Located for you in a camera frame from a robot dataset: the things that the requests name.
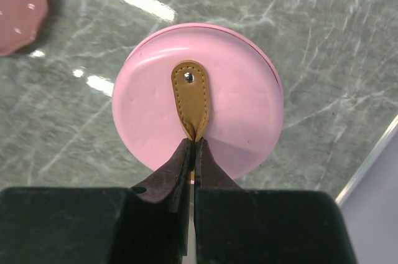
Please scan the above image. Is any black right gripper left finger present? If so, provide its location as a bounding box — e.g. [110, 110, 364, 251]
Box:
[1, 139, 190, 263]

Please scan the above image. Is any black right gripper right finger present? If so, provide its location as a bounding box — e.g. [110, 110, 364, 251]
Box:
[194, 139, 357, 263]

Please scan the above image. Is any pink round lid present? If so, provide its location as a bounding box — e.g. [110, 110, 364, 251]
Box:
[111, 22, 284, 179]

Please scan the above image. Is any pink scalloped plate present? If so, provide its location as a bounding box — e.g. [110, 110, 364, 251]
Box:
[0, 0, 49, 56]

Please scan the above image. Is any aluminium front rail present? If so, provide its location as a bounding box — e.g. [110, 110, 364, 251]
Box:
[335, 115, 397, 207]

